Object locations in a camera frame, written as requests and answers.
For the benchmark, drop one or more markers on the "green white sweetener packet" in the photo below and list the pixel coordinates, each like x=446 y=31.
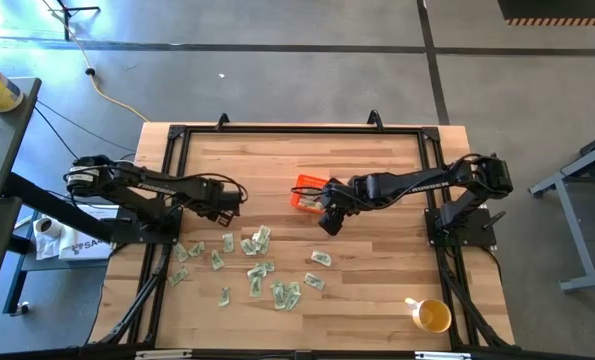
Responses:
x=314 y=281
x=247 y=246
x=224 y=297
x=268 y=266
x=263 y=234
x=180 y=252
x=196 y=249
x=228 y=243
x=321 y=258
x=256 y=271
x=311 y=201
x=255 y=287
x=293 y=296
x=217 y=260
x=178 y=276
x=263 y=248
x=278 y=296

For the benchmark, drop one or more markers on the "grey metal cart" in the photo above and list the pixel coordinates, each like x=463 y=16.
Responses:
x=577 y=235

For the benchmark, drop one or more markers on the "orange slotted plastic basket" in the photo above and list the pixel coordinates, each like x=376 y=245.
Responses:
x=304 y=181

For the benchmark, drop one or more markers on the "grey side desk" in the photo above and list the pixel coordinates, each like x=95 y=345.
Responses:
x=7 y=140

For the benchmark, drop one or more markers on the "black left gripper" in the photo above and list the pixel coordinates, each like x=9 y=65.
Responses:
x=214 y=197

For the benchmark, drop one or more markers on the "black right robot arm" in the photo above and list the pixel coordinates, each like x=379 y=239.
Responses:
x=412 y=186

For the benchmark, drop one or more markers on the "black floor stand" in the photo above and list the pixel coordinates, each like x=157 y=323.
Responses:
x=66 y=20

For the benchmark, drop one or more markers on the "black mat hazard stripe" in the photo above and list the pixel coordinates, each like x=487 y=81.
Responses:
x=557 y=10

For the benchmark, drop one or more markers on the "silver metal bracket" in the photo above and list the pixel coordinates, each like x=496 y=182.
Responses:
x=163 y=355
x=442 y=355

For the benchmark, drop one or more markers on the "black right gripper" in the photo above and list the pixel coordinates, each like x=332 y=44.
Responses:
x=333 y=220

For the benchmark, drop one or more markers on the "black diagonal support beam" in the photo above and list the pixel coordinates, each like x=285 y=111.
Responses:
x=57 y=207

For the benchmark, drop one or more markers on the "white printed cardboard box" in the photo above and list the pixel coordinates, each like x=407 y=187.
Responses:
x=84 y=245

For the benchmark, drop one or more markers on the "yellow ceramic mug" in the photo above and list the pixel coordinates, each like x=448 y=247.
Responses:
x=433 y=316

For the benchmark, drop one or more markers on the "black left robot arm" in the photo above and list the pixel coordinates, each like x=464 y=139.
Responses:
x=147 y=182

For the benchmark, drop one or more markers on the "white paper roll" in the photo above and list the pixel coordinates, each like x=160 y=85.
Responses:
x=47 y=227

